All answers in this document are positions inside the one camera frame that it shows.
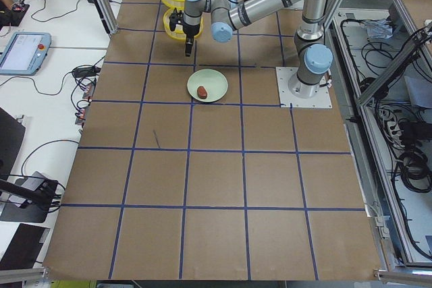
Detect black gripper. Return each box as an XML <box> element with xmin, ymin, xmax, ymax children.
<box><xmin>182</xmin><ymin>11</ymin><xmax>198</xmax><ymax>57</ymax></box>

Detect brown bun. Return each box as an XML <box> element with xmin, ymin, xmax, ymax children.
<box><xmin>196</xmin><ymin>86</ymin><xmax>208</xmax><ymax>99</ymax></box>

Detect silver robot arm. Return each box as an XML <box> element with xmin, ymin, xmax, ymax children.
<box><xmin>170</xmin><ymin>0</ymin><xmax>333</xmax><ymax>86</ymax></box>

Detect light green plate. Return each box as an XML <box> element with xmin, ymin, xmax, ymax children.
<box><xmin>187</xmin><ymin>69</ymin><xmax>228</xmax><ymax>103</ymax></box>

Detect blue teach pendant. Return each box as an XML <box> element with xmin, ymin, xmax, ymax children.
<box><xmin>1</xmin><ymin>32</ymin><xmax>51</xmax><ymax>76</ymax></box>

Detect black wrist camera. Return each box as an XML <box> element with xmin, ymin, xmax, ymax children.
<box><xmin>169</xmin><ymin>8</ymin><xmax>183</xmax><ymax>32</ymax></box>

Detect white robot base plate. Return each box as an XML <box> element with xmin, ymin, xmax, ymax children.
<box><xmin>275</xmin><ymin>67</ymin><xmax>332</xmax><ymax>109</ymax></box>

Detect black camera tripod arm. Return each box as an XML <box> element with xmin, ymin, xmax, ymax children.
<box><xmin>1</xmin><ymin>179</ymin><xmax>61</xmax><ymax>213</ymax></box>

